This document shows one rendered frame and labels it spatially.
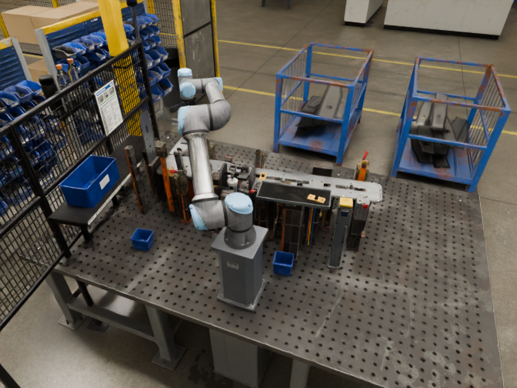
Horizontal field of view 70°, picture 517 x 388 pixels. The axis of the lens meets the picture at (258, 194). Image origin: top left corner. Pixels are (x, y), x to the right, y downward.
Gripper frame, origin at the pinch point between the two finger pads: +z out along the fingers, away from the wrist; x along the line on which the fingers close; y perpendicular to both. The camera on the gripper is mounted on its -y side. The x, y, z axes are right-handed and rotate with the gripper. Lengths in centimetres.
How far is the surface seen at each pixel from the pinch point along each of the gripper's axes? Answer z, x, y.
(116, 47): -29, 43, -62
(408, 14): 88, 761, 220
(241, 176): 10.8, -24.8, 38.8
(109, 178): 19, -33, -36
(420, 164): 109, 171, 182
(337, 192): 26, -7, 92
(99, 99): -11, 2, -55
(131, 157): 13.0, -17.9, -29.5
